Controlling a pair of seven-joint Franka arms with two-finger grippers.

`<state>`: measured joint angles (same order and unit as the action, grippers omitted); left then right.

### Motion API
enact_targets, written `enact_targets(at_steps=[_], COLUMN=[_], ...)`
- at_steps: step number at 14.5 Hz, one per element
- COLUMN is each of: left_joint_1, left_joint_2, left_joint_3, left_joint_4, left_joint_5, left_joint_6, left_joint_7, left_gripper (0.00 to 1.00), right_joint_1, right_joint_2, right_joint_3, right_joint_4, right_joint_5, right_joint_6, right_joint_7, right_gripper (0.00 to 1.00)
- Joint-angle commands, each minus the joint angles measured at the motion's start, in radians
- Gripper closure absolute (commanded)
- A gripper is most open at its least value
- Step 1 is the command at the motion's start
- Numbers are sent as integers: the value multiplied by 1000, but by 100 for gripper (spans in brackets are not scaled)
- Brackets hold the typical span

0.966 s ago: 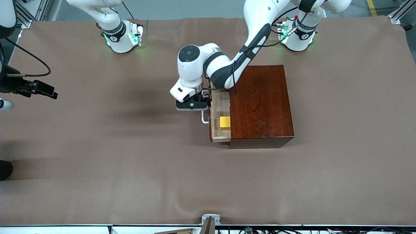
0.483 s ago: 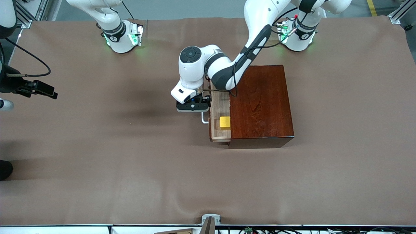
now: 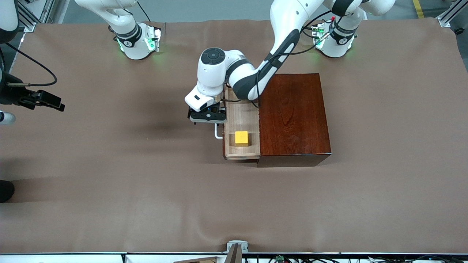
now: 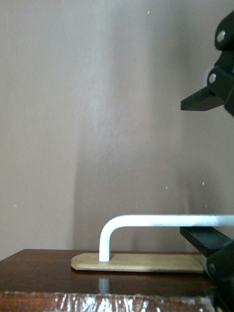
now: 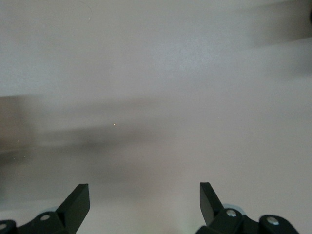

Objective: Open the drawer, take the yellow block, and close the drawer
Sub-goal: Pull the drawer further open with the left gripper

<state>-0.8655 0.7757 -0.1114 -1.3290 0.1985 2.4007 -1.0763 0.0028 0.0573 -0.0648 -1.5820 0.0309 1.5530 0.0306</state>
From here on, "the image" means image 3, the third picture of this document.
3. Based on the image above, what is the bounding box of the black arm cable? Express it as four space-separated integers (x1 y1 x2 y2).
0 41 58 87
255 13 342 108

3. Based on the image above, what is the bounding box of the black rounded object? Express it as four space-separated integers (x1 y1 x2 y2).
0 180 15 203

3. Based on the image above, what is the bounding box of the black right base cable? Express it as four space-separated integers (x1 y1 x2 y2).
137 0 152 23

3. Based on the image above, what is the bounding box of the grey metal clamp bracket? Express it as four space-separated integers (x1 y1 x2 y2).
227 240 250 254

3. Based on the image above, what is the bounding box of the wooden drawer with white handle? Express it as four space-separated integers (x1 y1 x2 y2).
214 86 261 161

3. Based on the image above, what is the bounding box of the aluminium frame profile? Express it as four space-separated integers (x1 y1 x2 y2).
16 0 70 34
437 0 468 28

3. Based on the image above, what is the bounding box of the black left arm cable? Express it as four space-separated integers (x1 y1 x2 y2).
255 13 342 108

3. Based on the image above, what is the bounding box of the black left base cable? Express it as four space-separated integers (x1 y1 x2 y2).
301 25 319 39

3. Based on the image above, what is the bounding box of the black left camera bracket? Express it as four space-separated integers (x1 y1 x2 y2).
188 102 227 120

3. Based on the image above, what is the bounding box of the black cable tangle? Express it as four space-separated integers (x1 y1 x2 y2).
269 256 468 263

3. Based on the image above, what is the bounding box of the white table edge rail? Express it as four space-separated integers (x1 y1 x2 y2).
0 253 468 263

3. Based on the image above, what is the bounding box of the dark red wooden cabinet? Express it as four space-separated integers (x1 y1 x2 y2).
257 72 332 168

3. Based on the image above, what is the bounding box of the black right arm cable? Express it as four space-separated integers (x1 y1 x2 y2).
0 41 58 87

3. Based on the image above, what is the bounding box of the light wooden plank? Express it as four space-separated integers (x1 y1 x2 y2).
174 257 220 263

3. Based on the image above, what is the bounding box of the black base cable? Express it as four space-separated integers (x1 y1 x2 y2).
137 0 152 23
301 25 319 39

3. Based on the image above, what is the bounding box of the brown table cover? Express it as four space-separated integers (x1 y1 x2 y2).
0 18 468 254

